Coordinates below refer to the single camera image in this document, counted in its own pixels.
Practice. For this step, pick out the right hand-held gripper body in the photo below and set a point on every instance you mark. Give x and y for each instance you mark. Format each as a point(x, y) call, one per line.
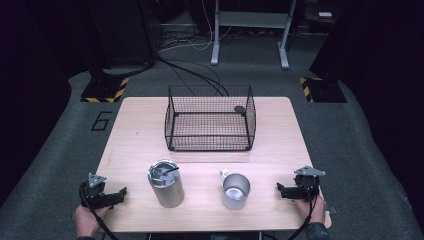
point(306, 186)

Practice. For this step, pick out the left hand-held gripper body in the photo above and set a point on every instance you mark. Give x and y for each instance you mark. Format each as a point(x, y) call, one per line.
point(93, 193)

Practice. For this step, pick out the steel tumbler with straw lid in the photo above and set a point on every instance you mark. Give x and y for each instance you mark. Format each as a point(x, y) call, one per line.
point(168, 193)

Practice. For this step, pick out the person's right hand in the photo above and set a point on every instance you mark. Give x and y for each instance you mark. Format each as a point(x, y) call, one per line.
point(311, 211)

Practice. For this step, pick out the person's left hand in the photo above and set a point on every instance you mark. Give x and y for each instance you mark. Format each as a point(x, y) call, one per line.
point(87, 221)

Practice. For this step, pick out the dark round basket tag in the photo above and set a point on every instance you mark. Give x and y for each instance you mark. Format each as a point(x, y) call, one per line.
point(239, 109)

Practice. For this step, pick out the black base with yellow stripes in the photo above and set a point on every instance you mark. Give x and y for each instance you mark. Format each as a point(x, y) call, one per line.
point(325, 90)
point(105, 90)

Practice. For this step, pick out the black cabinet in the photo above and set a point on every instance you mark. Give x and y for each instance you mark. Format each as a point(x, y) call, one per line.
point(123, 30)

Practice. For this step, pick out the small white box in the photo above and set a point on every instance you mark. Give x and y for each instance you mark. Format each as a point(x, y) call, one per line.
point(325, 14)

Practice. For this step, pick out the white metal desk frame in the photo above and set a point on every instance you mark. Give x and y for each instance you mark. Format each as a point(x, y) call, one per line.
point(253, 19)

